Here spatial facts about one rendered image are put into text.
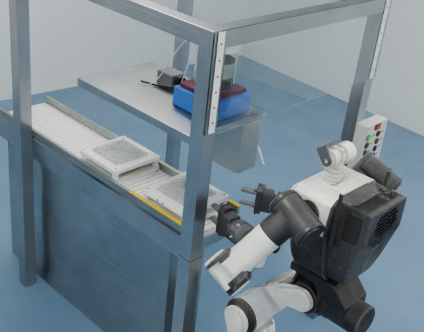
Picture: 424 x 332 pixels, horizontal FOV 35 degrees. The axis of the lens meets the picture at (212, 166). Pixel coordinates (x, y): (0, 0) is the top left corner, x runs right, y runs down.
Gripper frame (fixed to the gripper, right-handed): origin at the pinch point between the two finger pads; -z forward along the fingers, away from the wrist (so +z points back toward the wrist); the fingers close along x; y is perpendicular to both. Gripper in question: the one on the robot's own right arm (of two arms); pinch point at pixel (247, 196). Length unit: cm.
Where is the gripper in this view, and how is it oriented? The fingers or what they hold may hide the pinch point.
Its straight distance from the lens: 256.9
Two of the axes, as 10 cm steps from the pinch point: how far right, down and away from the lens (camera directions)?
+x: -1.1, 8.8, 4.7
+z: 9.7, 1.9, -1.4
